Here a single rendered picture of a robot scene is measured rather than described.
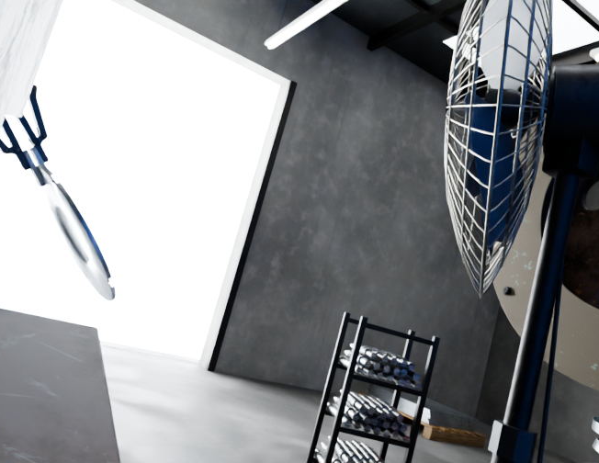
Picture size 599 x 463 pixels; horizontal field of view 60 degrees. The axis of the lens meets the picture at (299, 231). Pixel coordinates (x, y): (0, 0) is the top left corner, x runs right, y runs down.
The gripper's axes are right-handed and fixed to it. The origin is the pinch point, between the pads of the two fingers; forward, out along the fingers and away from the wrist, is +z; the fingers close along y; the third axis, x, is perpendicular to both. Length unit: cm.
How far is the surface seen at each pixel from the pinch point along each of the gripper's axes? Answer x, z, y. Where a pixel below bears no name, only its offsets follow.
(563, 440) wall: 206, 529, 410
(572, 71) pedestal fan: -69, 14, 57
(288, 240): 380, 185, 258
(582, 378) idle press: -54, 79, 66
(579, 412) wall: 194, 502, 435
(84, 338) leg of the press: -85, 5, -15
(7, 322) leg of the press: -85, 3, -17
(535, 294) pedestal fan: -68, 39, 38
